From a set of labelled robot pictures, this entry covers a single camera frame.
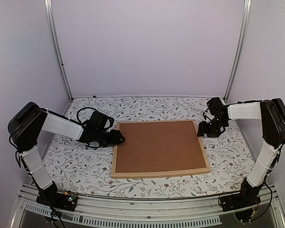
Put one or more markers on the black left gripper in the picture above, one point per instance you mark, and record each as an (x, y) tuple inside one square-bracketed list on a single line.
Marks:
[(116, 139)]

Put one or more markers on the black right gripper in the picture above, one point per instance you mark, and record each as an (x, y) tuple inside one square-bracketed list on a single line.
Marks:
[(201, 130)]

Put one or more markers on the brown backing board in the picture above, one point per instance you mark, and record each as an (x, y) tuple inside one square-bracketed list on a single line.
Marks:
[(159, 147)]

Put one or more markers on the light wooden picture frame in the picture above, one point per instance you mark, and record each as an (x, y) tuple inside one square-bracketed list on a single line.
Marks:
[(161, 174)]

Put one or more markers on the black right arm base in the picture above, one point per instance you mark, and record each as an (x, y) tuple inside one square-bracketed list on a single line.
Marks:
[(248, 196)]

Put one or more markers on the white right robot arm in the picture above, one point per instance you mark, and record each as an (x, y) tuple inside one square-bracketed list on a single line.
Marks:
[(271, 113)]

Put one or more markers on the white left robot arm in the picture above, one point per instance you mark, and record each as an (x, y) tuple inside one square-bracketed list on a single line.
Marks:
[(26, 126)]

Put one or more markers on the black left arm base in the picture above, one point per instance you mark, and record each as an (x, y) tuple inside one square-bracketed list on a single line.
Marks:
[(51, 197)]

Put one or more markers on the floral patterned table cover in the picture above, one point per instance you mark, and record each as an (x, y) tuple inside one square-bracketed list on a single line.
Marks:
[(74, 167)]

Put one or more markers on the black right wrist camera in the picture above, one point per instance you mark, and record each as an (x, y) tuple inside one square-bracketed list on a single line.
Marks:
[(216, 107)]

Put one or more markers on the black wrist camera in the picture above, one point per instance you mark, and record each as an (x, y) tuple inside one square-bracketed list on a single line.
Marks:
[(216, 107), (97, 122)]

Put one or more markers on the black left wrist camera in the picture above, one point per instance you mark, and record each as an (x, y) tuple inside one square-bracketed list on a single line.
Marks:
[(97, 122)]

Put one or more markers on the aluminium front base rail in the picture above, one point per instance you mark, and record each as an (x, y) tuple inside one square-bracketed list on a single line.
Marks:
[(108, 212)]

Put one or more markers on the right aluminium corner post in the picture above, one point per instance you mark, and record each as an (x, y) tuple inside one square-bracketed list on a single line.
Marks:
[(239, 48)]

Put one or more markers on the aluminium corner post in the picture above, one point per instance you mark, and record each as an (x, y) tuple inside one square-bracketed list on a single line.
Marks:
[(57, 51), (239, 48)]

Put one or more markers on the left aluminium corner post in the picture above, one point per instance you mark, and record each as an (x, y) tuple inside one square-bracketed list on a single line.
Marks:
[(57, 51)]

